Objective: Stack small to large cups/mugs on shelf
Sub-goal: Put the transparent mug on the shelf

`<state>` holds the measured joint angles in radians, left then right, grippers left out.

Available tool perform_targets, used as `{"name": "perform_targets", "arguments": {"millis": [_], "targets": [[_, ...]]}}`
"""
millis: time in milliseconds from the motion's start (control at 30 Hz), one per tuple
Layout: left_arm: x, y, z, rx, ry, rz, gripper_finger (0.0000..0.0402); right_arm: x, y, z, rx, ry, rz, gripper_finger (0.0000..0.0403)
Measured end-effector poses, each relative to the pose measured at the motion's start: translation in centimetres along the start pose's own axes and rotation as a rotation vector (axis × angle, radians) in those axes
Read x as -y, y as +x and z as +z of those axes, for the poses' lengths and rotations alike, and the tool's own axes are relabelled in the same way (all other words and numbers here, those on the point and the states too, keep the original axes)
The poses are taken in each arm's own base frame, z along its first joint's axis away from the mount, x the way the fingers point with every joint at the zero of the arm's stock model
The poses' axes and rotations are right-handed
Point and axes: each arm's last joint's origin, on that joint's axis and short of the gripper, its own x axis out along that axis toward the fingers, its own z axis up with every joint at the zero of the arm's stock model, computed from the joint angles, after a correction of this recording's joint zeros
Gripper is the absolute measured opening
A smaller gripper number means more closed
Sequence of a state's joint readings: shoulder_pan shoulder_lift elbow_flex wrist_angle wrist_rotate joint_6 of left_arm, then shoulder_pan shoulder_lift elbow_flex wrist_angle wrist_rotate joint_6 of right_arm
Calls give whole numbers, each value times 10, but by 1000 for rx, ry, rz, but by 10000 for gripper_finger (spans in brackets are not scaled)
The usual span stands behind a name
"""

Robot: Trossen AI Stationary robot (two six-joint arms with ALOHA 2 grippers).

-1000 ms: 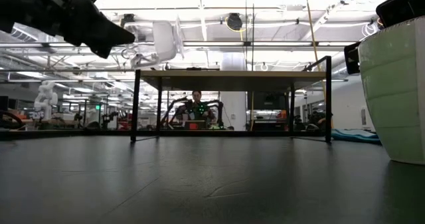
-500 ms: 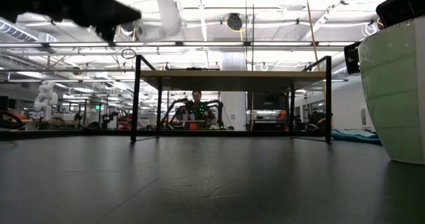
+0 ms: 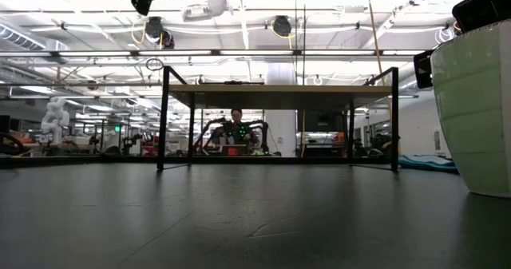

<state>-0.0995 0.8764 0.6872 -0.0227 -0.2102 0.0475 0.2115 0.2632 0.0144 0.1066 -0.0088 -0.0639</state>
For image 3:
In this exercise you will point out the wooden shelf with black legs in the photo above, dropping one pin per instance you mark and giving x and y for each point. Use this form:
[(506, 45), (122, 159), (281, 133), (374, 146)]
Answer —
[(279, 98)]

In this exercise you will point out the green ribbed mug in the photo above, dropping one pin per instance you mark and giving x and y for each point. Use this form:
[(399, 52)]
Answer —
[(475, 121)]

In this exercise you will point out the folded blue cloth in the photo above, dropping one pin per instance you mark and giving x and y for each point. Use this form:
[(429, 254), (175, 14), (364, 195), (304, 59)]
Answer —
[(427, 163)]

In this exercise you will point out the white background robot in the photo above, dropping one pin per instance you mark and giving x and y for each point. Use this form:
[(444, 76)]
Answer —
[(55, 119)]

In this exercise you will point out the person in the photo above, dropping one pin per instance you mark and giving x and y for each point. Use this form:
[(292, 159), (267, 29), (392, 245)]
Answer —
[(237, 129)]

